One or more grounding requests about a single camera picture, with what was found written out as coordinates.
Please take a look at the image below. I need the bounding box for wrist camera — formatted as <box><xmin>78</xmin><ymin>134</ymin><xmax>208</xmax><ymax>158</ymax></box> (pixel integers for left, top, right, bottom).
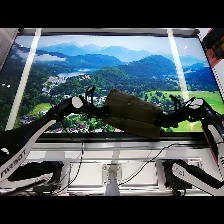
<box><xmin>169</xmin><ymin>94</ymin><xmax>183</xmax><ymax>112</ymax></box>
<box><xmin>84</xmin><ymin>85</ymin><xmax>97</xmax><ymax>104</ymax></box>

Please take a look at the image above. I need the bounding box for silver frame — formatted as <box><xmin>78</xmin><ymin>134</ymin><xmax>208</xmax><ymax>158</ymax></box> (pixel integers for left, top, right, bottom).
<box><xmin>0</xmin><ymin>139</ymin><xmax>214</xmax><ymax>197</ymax></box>

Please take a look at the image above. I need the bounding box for black cable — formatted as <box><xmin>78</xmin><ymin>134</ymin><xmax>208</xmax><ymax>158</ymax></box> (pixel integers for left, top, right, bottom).
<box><xmin>53</xmin><ymin>141</ymin><xmax>85</xmax><ymax>196</ymax></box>
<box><xmin>118</xmin><ymin>142</ymin><xmax>201</xmax><ymax>187</ymax></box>

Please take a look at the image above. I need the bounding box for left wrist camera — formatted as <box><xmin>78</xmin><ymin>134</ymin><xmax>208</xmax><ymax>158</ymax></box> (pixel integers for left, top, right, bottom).
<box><xmin>84</xmin><ymin>85</ymin><xmax>97</xmax><ymax>104</ymax></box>

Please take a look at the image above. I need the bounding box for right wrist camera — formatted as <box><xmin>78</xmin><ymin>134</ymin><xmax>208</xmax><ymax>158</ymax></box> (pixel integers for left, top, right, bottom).
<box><xmin>169</xmin><ymin>94</ymin><xmax>183</xmax><ymax>112</ymax></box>

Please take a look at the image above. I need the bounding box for brown garment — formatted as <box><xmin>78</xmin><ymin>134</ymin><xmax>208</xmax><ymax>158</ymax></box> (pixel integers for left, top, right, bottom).
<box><xmin>102</xmin><ymin>88</ymin><xmax>164</xmax><ymax>138</ymax></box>

